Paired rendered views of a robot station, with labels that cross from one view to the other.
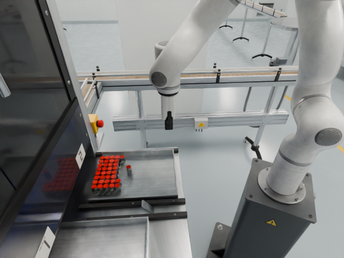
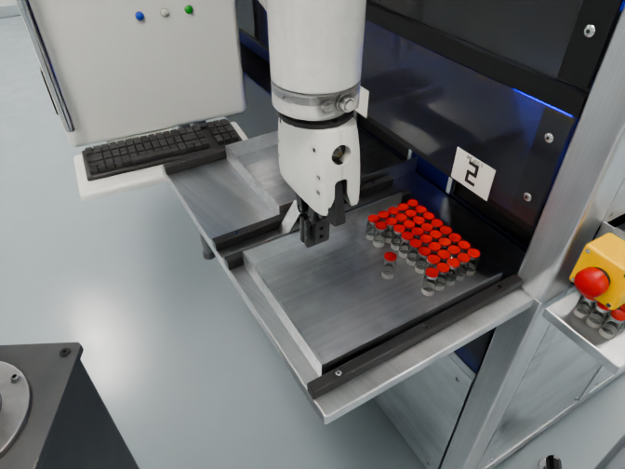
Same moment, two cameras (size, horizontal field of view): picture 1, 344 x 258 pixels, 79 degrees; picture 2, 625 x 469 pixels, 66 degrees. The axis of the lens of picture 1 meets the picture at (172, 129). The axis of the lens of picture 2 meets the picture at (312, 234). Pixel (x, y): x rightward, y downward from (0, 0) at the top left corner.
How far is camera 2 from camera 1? 1.09 m
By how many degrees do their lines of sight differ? 98
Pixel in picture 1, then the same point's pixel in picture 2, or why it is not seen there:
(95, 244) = not seen: hidden behind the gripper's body
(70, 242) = (370, 168)
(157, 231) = (257, 216)
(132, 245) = (283, 191)
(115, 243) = not seen: hidden behind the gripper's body
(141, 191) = (330, 253)
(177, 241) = (218, 216)
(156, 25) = not seen: outside the picture
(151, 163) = (362, 321)
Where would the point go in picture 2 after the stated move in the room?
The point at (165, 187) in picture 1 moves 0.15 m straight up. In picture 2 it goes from (285, 277) to (281, 207)
